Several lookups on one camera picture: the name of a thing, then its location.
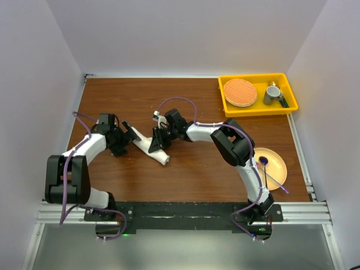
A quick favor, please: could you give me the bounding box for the iridescent purple spoon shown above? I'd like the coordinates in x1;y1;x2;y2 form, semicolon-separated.
259;156;268;188

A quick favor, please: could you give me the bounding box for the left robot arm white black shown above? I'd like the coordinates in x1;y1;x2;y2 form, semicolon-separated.
44;114;141;224

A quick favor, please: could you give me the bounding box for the dark green utensil in tray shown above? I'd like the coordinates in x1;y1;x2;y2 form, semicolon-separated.
279;97;289;108

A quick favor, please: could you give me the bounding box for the white cloth napkin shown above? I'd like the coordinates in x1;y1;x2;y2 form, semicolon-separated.
132;127;170;165

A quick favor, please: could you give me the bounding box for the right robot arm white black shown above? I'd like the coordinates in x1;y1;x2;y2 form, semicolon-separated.
148;109;275;221

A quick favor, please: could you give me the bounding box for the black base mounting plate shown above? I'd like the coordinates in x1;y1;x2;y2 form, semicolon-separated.
84;202;284;240

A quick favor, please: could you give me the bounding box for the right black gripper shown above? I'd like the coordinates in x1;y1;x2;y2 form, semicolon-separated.
148;127;178;154

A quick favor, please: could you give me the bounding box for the cream yellow plate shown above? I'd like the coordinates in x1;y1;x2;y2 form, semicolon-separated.
254;147;287;191

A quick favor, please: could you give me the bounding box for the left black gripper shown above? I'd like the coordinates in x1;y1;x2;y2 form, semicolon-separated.
109;120;140;156

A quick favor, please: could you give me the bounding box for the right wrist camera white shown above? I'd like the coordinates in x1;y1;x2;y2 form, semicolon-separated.
152;110;168;128

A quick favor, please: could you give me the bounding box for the yellow plastic tray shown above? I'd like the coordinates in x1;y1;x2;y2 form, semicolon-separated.
218;73;299;118

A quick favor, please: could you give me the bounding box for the aluminium frame rail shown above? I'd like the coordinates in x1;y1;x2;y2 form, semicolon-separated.
283;114;332;225

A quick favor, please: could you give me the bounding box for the orange patterned plate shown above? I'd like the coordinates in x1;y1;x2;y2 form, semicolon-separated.
223;79;258;107

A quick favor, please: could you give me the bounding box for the grey white mug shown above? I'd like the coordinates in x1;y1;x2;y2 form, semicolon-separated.
263;85;284;105

